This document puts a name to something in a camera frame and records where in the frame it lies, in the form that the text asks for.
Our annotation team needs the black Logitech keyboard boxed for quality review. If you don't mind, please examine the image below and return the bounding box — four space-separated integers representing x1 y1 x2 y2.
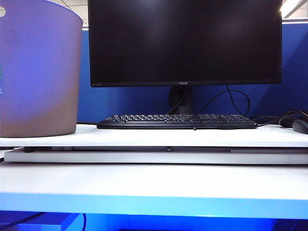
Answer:
96 114 258 130

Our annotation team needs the blue office partition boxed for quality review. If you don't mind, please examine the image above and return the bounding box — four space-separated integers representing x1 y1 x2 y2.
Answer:
77 21 308 126

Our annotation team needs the black monitor stand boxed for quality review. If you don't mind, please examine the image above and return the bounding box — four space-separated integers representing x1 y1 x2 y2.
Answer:
168 86 194 116

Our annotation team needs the white keyboard tray board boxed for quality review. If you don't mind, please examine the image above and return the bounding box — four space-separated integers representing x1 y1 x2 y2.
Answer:
4 148 308 166

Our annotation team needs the black ASUS monitor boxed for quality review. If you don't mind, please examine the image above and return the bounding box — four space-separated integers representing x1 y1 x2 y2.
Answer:
88 0 282 88

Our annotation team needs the white box under table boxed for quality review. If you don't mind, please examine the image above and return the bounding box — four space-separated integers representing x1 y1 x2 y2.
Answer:
60 213 84 231

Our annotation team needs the black computer mouse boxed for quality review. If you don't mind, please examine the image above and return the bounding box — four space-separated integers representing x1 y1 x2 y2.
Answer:
292 119 308 135

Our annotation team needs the white ceiling light panel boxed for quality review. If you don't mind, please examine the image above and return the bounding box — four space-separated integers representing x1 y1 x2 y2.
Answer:
280 0 308 19

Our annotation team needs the thin black monitor cable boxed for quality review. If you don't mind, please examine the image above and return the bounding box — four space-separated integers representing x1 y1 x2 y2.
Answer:
204 84 251 117

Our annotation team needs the thick black cable bundle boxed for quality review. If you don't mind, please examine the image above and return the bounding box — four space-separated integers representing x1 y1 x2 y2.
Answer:
251 109 308 128

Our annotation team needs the black cable under table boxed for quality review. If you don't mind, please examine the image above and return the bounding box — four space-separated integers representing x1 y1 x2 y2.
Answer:
0 213 45 229

